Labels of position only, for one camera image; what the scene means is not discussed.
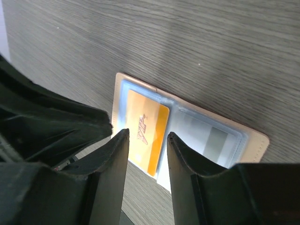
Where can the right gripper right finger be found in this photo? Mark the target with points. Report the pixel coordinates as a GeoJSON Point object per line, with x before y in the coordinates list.
{"type": "Point", "coordinates": [205, 193]}

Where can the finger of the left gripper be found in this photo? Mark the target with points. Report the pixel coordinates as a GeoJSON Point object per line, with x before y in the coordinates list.
{"type": "Point", "coordinates": [37, 124]}

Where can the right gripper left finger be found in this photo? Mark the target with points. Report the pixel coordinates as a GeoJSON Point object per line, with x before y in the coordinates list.
{"type": "Point", "coordinates": [86, 192]}

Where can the beige leather card holder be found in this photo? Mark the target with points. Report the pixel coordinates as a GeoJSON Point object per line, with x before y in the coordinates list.
{"type": "Point", "coordinates": [219, 139]}

